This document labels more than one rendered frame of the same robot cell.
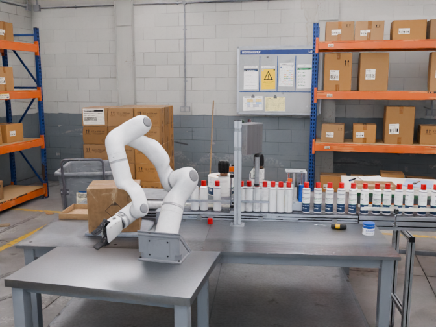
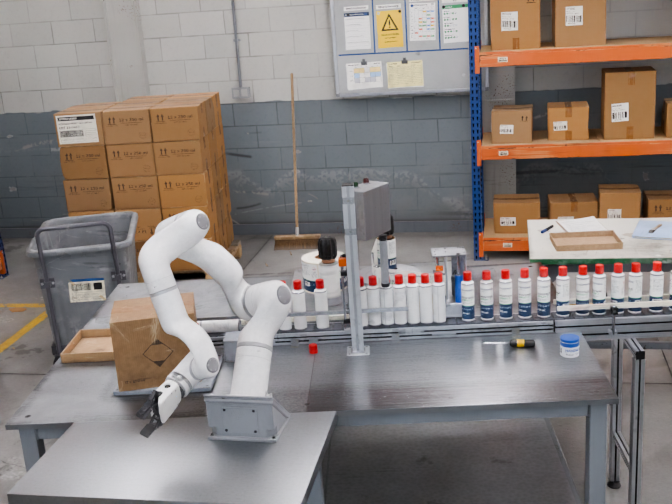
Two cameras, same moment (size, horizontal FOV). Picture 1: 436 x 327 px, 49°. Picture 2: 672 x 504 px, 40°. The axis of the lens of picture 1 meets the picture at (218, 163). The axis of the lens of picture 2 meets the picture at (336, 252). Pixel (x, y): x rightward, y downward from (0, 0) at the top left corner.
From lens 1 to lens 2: 0.64 m
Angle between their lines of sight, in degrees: 7
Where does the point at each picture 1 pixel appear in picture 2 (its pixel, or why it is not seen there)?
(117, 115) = (120, 123)
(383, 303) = (595, 467)
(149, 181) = not seen: hidden behind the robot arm
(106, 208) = (143, 350)
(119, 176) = (168, 315)
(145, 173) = not seen: hidden behind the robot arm
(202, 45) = not seen: outside the picture
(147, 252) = (222, 426)
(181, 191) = (266, 322)
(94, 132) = (81, 157)
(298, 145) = (451, 145)
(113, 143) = (152, 265)
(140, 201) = (206, 355)
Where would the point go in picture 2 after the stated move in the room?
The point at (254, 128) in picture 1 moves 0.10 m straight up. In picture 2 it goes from (374, 194) to (373, 168)
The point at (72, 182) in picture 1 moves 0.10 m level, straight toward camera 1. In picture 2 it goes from (59, 266) to (60, 270)
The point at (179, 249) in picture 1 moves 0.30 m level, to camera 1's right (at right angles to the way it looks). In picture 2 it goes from (273, 420) to (367, 412)
